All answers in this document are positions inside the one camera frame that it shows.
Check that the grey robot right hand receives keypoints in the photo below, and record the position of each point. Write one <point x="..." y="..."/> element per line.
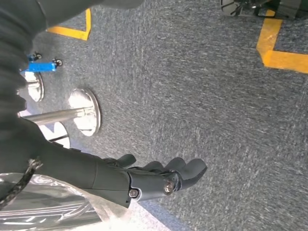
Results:
<point x="72" y="165"/>

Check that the blue metal shelf rack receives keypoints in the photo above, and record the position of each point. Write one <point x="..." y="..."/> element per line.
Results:
<point x="41" y="67"/>

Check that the clear plastic cover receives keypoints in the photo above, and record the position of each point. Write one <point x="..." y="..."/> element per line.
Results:
<point x="60" y="210"/>

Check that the robot right arm ribbed sleeve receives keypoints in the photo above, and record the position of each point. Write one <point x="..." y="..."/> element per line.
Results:
<point x="12" y="63"/>

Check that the yellow floor tape strip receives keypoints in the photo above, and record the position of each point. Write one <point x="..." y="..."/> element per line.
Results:
<point x="276" y="60"/>

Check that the black robot foot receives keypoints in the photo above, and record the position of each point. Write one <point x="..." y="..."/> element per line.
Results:
<point x="288" y="9"/>

